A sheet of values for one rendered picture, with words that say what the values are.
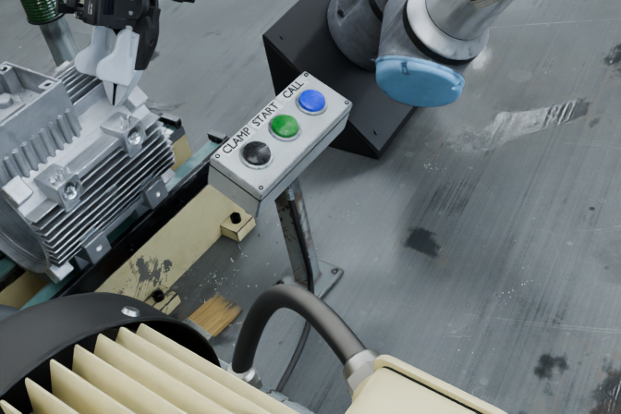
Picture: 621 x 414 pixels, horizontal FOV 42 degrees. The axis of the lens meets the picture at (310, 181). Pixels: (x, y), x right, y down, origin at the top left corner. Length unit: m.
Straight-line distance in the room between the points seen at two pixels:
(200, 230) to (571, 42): 0.72
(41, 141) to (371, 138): 0.51
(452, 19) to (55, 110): 0.47
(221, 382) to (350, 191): 0.87
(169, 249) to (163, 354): 0.76
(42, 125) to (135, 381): 0.62
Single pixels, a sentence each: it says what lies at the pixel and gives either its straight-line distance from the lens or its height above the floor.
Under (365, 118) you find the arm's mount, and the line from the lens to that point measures 1.22.
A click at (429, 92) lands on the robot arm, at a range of 1.07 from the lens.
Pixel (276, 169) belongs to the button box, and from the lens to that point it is 0.84.
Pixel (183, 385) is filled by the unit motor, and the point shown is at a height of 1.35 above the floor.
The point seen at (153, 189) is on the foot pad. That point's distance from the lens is 0.99.
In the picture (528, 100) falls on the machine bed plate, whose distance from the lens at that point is 1.32.
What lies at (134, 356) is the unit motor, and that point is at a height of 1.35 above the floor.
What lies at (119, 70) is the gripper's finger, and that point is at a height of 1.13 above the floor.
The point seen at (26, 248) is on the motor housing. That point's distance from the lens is 1.04.
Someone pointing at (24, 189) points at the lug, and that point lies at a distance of 0.89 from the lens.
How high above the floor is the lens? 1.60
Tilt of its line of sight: 41 degrees down
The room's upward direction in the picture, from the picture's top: 12 degrees counter-clockwise
